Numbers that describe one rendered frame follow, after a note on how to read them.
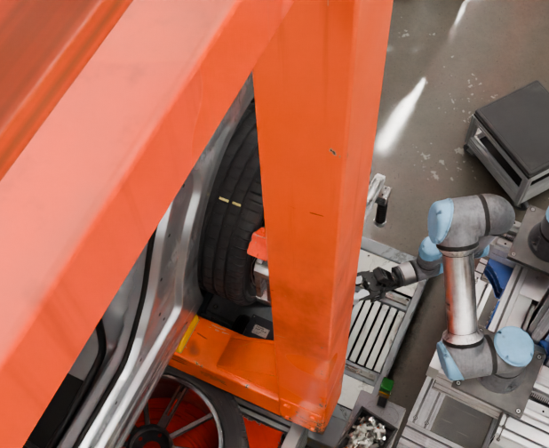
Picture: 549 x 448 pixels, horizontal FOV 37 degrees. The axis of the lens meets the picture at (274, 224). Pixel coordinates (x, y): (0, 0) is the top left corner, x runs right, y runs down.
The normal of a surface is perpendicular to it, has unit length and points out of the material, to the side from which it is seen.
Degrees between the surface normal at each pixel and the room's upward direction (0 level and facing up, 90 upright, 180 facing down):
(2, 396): 90
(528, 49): 0
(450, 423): 0
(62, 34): 0
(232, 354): 36
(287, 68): 90
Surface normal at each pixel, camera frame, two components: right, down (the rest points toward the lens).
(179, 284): -0.04, 0.67
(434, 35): -0.03, -0.49
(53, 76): 0.91, 0.36
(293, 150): -0.43, 0.79
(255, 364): -0.55, -0.61
